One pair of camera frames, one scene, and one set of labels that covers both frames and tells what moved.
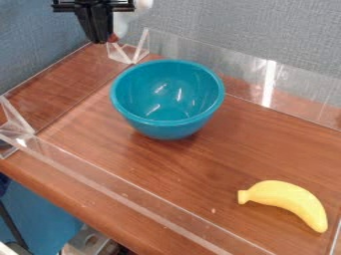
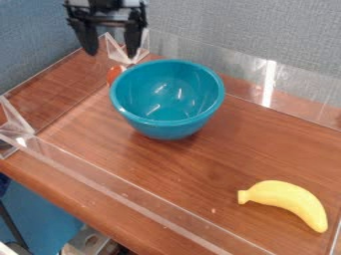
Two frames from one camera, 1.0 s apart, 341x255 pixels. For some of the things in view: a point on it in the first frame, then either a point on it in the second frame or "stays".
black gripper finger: (104, 22) to (135, 27)
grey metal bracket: (92, 242) stays
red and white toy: (120, 26) to (114, 73)
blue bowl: (169, 97) stays
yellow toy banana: (284, 193) stays
